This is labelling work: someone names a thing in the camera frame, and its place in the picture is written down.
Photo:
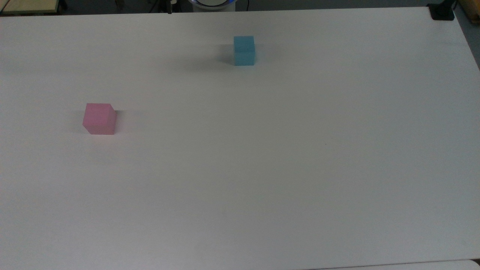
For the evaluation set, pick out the black clamp stand base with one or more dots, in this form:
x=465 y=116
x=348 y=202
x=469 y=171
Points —
x=441 y=11

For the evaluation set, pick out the pink foam cube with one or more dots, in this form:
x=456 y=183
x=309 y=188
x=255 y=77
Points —
x=99 y=120

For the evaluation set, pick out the wooden board edge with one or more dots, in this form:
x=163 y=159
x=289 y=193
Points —
x=471 y=9

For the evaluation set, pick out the blue foam cube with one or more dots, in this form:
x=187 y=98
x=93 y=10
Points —
x=244 y=50

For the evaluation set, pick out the light wooden table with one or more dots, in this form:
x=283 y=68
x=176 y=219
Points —
x=28 y=5

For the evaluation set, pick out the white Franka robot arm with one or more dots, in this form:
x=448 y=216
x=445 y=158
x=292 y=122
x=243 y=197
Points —
x=212 y=3

